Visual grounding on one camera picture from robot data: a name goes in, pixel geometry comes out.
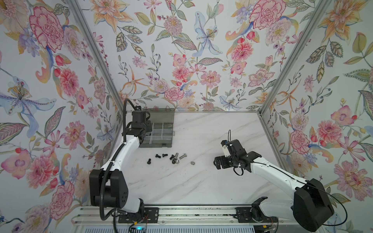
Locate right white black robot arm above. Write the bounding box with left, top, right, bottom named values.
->
left=213, top=139, right=335, bottom=232

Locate right aluminium corner post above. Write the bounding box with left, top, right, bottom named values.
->
left=258, top=0, right=330, bottom=117

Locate grey plastic organizer box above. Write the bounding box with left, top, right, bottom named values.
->
left=140, top=108, right=175, bottom=148

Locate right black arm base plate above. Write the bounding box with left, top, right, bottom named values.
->
left=234, top=207, right=278, bottom=224

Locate left aluminium corner post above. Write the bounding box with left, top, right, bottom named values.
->
left=67, top=0, right=123, bottom=112

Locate aluminium corner post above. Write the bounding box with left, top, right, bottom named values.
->
left=67, top=0, right=123, bottom=112
left=258, top=0, right=330, bottom=117

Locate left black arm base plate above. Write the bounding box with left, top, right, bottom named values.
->
left=118, top=207, right=159, bottom=224

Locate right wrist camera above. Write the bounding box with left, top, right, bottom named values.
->
left=222, top=145, right=231, bottom=157

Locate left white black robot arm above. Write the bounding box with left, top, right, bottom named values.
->
left=89, top=110, right=152, bottom=216

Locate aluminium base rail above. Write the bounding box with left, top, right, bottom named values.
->
left=71, top=205, right=321, bottom=226

